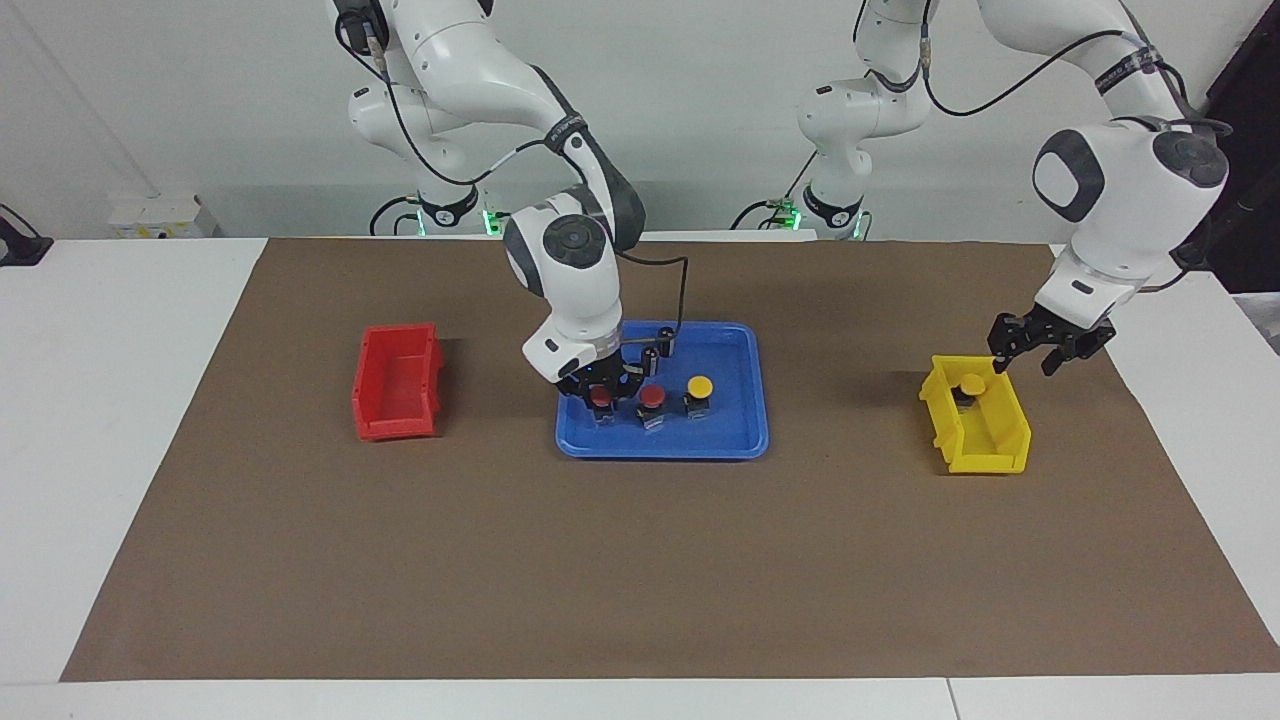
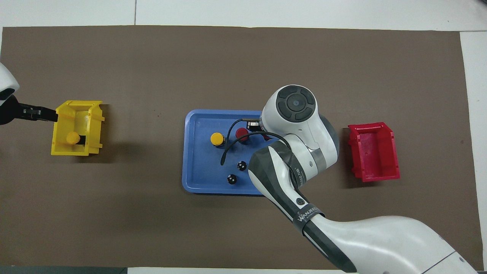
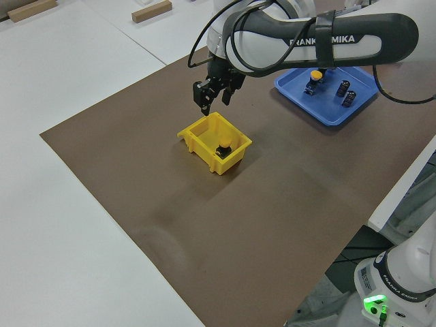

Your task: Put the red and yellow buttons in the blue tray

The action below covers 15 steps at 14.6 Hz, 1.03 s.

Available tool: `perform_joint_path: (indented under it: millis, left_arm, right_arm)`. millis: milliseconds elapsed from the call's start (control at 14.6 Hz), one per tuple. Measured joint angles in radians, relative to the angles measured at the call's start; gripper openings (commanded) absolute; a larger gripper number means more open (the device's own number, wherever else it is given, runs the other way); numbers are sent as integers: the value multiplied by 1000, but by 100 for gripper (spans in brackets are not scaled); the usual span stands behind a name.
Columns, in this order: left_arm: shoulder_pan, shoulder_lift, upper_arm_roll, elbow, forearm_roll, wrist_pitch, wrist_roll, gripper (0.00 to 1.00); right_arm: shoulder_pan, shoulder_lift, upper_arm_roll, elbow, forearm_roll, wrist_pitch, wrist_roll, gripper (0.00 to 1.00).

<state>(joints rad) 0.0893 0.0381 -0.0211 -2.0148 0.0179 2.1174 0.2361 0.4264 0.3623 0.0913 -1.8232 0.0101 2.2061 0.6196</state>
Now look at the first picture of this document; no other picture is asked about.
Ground blue plastic tray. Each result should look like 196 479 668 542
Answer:
555 320 770 461

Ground yellow plastic bin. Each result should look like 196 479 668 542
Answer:
919 355 1033 475

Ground brown paper mat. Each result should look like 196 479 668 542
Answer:
60 237 1280 683

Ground red plastic bin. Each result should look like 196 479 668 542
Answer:
351 322 445 442

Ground black stand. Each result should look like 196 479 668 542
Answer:
1185 0 1280 296

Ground white power box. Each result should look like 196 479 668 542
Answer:
108 195 216 239

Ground small black device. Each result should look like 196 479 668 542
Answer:
0 205 53 267

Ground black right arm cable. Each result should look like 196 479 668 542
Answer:
340 8 691 358

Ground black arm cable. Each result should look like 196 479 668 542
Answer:
918 10 1233 136
340 8 691 358

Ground black left base cable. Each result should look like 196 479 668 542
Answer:
730 150 821 233

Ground black base cable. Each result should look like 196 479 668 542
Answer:
368 193 421 238
730 150 821 233

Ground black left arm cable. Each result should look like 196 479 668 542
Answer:
918 10 1233 136

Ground black right base cable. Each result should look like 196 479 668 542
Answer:
368 193 421 238

